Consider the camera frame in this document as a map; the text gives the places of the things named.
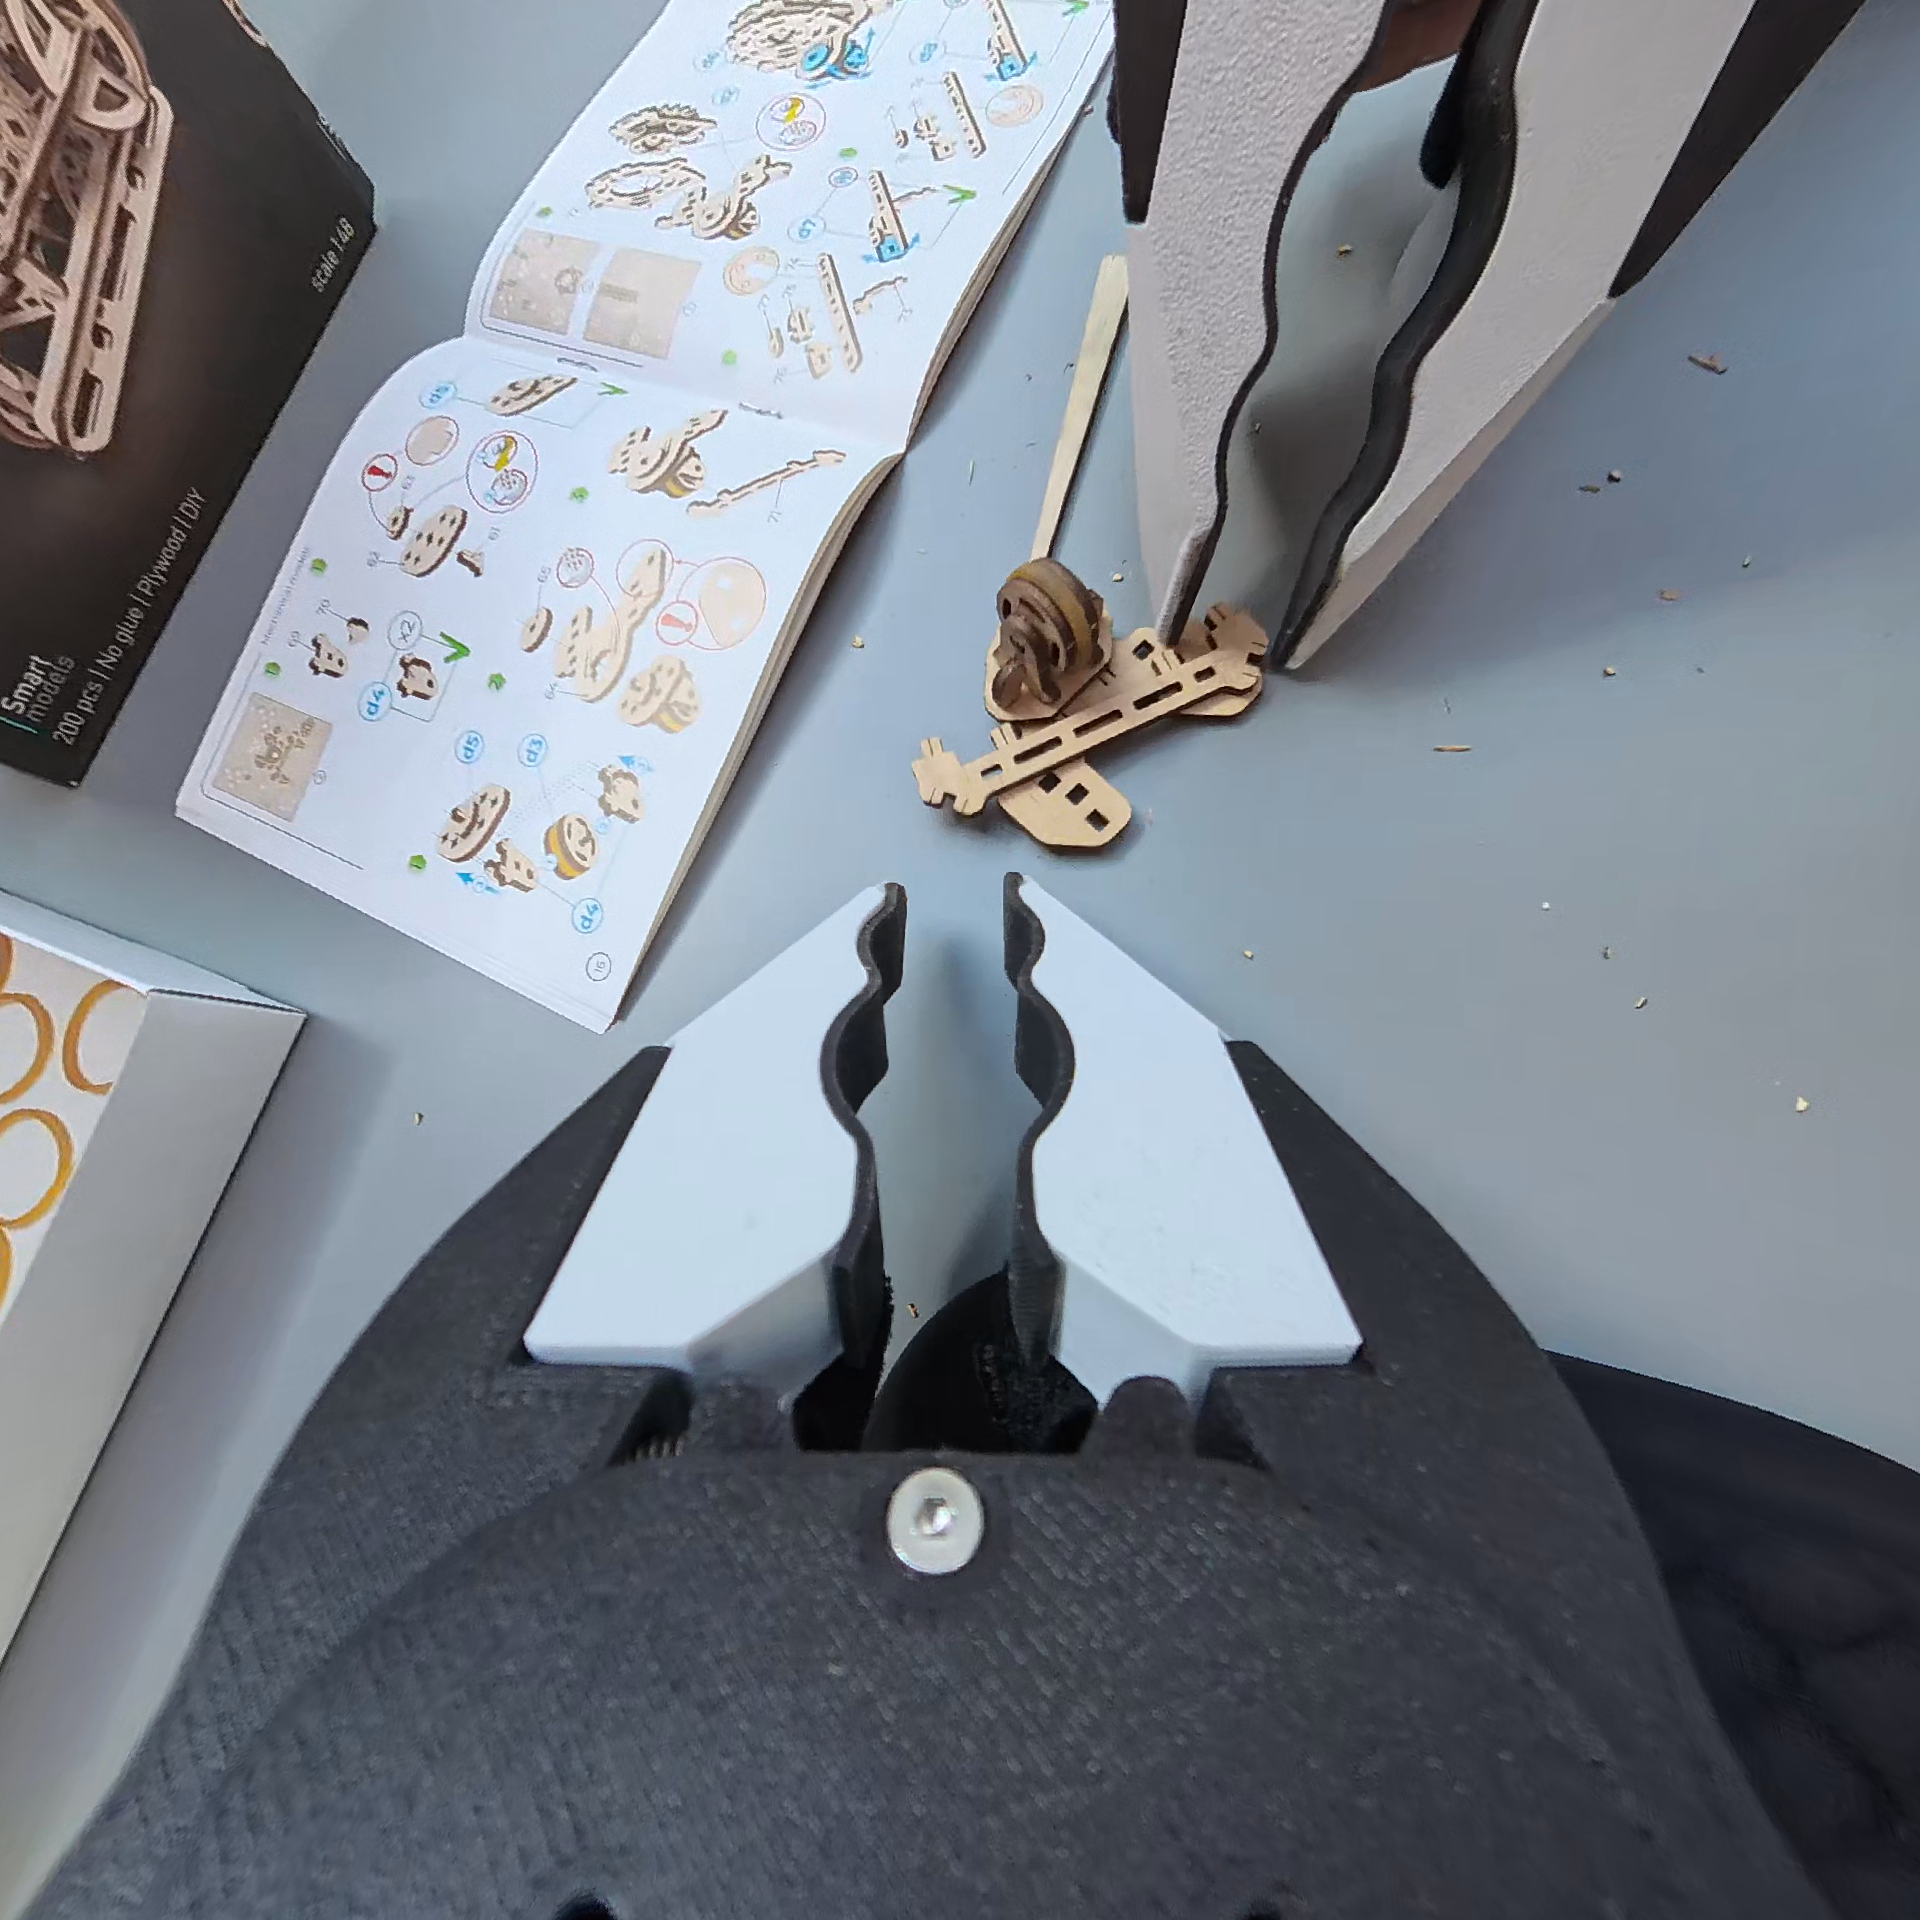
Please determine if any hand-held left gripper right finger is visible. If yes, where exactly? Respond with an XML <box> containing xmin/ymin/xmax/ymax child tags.
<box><xmin>1002</xmin><ymin>871</ymin><xmax>1369</xmax><ymax>1409</ymax></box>

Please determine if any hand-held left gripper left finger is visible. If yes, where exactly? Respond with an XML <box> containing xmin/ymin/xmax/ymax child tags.
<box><xmin>522</xmin><ymin>882</ymin><xmax>912</xmax><ymax>1420</ymax></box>

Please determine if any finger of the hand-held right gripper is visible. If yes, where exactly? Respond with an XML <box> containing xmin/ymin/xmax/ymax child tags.
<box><xmin>1126</xmin><ymin>0</ymin><xmax>1481</xmax><ymax>638</ymax></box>
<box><xmin>1273</xmin><ymin>0</ymin><xmax>1755</xmax><ymax>673</ymax></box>

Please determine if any wooden plate part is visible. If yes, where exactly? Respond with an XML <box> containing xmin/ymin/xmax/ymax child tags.
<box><xmin>982</xmin><ymin>638</ymin><xmax>1137</xmax><ymax>861</ymax></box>

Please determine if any slotted wooden strip part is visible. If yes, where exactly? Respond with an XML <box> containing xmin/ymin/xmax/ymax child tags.
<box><xmin>912</xmin><ymin>601</ymin><xmax>1273</xmax><ymax>822</ymax></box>

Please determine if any black model kit box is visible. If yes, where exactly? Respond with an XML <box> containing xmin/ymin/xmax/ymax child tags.
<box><xmin>0</xmin><ymin>0</ymin><xmax>380</xmax><ymax>789</ymax></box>

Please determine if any thin wooden stick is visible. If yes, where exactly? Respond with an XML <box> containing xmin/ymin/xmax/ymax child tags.
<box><xmin>1027</xmin><ymin>254</ymin><xmax>1129</xmax><ymax>560</ymax></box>

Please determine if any white box with orange rings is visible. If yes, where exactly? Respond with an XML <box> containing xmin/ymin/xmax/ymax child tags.
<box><xmin>0</xmin><ymin>892</ymin><xmax>307</xmax><ymax>1661</ymax></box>

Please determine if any open instruction booklet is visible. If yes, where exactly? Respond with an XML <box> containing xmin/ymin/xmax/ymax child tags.
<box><xmin>176</xmin><ymin>0</ymin><xmax>1119</xmax><ymax>1034</ymax></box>

